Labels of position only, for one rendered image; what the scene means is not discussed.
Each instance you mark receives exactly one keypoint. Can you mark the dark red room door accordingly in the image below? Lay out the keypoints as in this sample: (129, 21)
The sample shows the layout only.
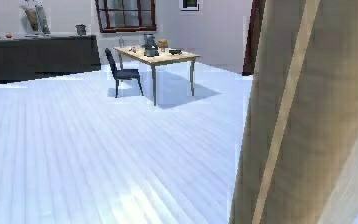
(252, 36)

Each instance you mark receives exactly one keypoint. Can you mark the tan wooden cupboard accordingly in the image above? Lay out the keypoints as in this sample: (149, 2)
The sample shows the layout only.
(313, 126)

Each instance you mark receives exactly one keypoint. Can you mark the grey coffee machine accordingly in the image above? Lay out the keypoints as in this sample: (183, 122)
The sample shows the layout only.
(150, 45)

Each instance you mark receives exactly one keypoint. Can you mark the wooden dining table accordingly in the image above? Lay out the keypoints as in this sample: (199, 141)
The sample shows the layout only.
(160, 58)

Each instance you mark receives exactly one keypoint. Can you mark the red framed window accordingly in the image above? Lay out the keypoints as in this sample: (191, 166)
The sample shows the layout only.
(127, 15)

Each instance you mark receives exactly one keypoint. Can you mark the small white framed picture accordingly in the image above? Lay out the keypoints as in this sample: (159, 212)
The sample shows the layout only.
(190, 4)

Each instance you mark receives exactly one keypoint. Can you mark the clear glass bottle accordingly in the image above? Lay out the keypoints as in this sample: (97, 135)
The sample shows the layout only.
(121, 42)

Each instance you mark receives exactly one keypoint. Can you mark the dark kitchen counter cabinet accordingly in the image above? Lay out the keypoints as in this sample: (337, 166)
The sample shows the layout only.
(40, 56)

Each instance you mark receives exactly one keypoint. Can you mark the dark blue chair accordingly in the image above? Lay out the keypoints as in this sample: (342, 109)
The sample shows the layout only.
(123, 73)

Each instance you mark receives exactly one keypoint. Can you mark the black bowl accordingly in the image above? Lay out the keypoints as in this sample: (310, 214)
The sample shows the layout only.
(175, 51)

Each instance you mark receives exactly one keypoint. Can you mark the red tomato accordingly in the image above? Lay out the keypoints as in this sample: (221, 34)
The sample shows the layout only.
(8, 35)

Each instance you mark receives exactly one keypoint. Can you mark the grey metal pot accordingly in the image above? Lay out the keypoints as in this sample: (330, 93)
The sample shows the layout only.
(81, 29)

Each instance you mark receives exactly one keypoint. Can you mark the white framed leaning picture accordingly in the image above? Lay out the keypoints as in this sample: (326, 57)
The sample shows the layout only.
(35, 16)

